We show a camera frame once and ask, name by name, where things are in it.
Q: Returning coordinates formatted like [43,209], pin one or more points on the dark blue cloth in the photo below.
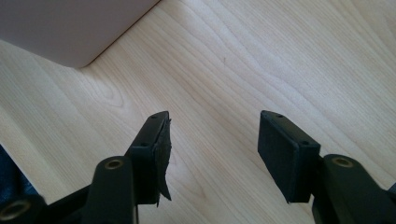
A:
[12,180]

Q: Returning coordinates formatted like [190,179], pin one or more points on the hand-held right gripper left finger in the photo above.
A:
[148,158]

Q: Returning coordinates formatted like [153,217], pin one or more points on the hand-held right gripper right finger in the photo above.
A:
[286,155]

